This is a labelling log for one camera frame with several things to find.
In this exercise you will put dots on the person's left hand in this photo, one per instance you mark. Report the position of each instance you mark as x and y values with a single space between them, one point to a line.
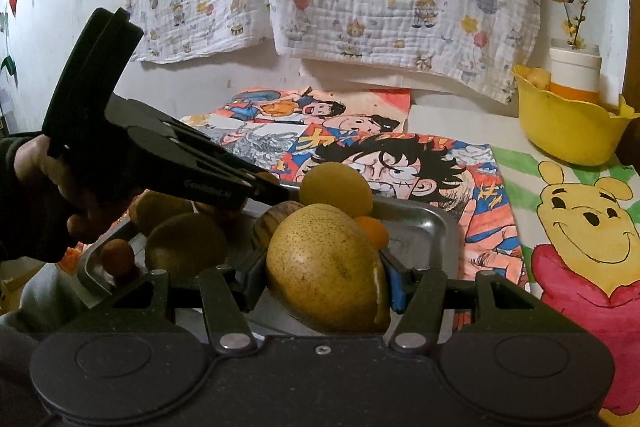
65 187

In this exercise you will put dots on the person's left forearm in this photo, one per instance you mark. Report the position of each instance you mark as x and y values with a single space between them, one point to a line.
20 227

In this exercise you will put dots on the green wall sticker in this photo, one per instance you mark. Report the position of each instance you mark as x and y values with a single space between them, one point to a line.
7 67

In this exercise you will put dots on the grey cloth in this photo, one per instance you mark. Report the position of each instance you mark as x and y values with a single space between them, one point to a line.
30 302

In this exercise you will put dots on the small reddish-brown fruit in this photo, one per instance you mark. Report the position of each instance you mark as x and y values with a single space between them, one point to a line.
117 255

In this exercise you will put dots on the metal tray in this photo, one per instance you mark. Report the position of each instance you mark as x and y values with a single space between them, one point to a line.
430 232

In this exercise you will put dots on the yellow plastic bowl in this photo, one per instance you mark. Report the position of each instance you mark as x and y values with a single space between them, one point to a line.
565 127

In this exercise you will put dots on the yellow apple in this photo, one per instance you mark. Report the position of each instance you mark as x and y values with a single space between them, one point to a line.
537 77

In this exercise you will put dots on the white and orange jar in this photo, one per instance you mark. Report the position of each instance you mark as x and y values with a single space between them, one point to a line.
575 69

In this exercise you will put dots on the striped round melon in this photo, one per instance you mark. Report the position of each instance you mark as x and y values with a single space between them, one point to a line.
267 224

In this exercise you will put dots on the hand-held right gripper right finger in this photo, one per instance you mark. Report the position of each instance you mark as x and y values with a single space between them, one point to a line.
397 289

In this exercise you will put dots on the small orange mandarin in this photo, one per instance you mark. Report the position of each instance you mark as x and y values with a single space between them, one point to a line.
375 231

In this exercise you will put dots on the large brown kiwi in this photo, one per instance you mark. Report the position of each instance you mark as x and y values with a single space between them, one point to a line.
185 242

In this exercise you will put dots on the yellow-brown speckled pear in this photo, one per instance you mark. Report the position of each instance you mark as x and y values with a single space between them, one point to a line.
325 267

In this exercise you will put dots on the anime poster mat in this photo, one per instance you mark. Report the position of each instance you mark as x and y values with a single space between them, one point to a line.
425 187

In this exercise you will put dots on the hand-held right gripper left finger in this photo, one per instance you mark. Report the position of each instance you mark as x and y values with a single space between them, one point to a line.
254 284

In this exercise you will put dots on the green pear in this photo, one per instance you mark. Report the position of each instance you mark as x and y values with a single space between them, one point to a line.
160 207

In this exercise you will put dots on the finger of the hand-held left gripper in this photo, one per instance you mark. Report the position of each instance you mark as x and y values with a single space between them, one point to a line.
225 187
215 147

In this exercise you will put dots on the round yellow pear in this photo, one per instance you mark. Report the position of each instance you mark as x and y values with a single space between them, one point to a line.
336 189

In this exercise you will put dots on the dried twig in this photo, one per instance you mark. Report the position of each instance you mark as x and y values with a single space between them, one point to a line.
577 24

